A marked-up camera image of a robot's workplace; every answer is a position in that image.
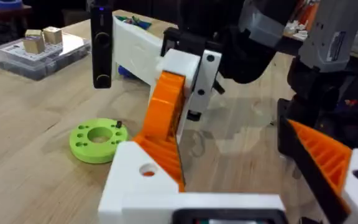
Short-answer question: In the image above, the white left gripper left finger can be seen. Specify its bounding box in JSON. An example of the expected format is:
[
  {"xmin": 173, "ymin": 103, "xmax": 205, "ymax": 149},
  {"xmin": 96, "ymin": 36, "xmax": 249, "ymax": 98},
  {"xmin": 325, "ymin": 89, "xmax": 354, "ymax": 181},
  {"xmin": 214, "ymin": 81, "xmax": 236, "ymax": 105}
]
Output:
[{"xmin": 97, "ymin": 141, "xmax": 180, "ymax": 224}]

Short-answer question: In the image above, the orange ribbed wedge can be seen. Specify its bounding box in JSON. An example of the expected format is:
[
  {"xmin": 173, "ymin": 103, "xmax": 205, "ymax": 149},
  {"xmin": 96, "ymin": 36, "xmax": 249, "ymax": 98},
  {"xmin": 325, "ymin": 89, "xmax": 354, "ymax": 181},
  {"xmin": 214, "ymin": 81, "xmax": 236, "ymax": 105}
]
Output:
[{"xmin": 133, "ymin": 132, "xmax": 186, "ymax": 193}]

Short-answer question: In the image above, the green disc with holes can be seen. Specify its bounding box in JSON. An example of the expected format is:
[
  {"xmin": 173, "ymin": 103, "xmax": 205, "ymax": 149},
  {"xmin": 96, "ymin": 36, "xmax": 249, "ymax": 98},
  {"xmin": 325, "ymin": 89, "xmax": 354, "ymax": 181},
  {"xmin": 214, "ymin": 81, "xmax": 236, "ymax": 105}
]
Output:
[{"xmin": 68, "ymin": 118, "xmax": 130, "ymax": 165}]

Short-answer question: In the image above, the tub with toys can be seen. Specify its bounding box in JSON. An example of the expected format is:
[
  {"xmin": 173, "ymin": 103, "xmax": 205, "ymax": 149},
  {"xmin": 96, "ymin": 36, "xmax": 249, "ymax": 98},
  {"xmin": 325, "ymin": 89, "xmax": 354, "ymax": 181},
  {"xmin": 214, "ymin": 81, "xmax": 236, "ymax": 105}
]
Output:
[{"xmin": 115, "ymin": 14, "xmax": 152, "ymax": 31}]

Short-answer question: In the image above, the heap of white parts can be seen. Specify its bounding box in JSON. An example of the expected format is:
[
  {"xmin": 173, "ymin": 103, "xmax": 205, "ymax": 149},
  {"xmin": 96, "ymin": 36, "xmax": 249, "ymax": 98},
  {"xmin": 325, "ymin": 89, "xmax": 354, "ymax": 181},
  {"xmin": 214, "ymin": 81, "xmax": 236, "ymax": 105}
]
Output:
[{"xmin": 283, "ymin": 19, "xmax": 310, "ymax": 42}]

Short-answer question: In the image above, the clear plastic parts box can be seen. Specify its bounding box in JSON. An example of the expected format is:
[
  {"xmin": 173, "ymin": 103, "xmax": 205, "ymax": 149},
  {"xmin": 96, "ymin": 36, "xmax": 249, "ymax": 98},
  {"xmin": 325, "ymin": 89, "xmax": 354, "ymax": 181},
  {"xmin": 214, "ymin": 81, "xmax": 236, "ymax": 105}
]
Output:
[{"xmin": 0, "ymin": 30, "xmax": 92, "ymax": 82}]

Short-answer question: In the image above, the wooden cube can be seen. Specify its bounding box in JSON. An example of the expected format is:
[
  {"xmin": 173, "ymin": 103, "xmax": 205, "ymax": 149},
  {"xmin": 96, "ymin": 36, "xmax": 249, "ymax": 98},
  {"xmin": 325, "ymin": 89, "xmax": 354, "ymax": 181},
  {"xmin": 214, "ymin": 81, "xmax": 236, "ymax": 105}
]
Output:
[
  {"xmin": 22, "ymin": 35, "xmax": 46, "ymax": 55},
  {"xmin": 24, "ymin": 29, "xmax": 44, "ymax": 39},
  {"xmin": 42, "ymin": 26, "xmax": 63, "ymax": 45}
]

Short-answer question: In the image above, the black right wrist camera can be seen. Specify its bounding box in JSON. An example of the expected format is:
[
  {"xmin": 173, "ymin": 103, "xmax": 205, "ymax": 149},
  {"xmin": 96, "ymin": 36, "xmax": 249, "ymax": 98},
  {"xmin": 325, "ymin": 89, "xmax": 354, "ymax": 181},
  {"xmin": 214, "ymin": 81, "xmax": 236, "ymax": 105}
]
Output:
[{"xmin": 89, "ymin": 0, "xmax": 114, "ymax": 90}]

